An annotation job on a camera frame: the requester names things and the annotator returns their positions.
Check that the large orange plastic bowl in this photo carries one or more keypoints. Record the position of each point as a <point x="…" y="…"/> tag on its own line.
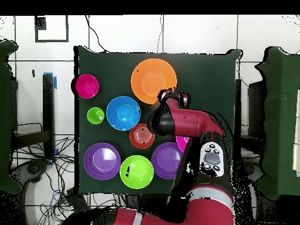
<point x="150" y="79"/>

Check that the large pink plastic bowl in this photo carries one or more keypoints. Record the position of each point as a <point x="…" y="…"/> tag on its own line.
<point x="181" y="143"/>

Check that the purple plastic bowl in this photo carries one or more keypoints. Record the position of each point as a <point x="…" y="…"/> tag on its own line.
<point x="164" y="161"/>
<point x="102" y="161"/>

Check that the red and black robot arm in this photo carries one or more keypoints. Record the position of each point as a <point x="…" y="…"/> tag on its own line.
<point x="194" y="121"/>

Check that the small orange-red plastic bowl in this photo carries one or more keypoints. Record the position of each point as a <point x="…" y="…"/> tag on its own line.
<point x="140" y="137"/>

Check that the blue plastic bowl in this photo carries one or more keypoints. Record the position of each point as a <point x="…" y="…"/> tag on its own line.
<point x="123" y="113"/>

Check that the black metal stand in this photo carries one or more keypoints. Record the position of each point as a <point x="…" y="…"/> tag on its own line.
<point x="255" y="105"/>

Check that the dark green tablecloth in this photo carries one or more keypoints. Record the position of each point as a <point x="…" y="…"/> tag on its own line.
<point x="112" y="65"/>

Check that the green plastic bowl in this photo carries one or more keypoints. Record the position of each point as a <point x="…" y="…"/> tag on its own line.
<point x="136" y="171"/>

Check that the green plastic cup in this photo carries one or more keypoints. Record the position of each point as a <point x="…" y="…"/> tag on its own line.
<point x="95" y="115"/>

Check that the small red-pink plastic bowl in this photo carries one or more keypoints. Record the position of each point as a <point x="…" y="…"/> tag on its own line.
<point x="87" y="86"/>

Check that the green-covered side table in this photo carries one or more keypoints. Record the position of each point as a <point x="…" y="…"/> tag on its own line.
<point x="4" y="117"/>
<point x="286" y="70"/>

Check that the white panel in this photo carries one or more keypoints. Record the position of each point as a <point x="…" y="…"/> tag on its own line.
<point x="297" y="131"/>

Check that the black stand with blue tape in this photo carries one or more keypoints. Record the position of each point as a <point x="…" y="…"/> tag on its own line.
<point x="48" y="105"/>

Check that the black power strip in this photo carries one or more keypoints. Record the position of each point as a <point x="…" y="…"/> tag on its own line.
<point x="76" y="199"/>

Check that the black square floor frame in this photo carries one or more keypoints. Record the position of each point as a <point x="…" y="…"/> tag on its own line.
<point x="40" y="23"/>

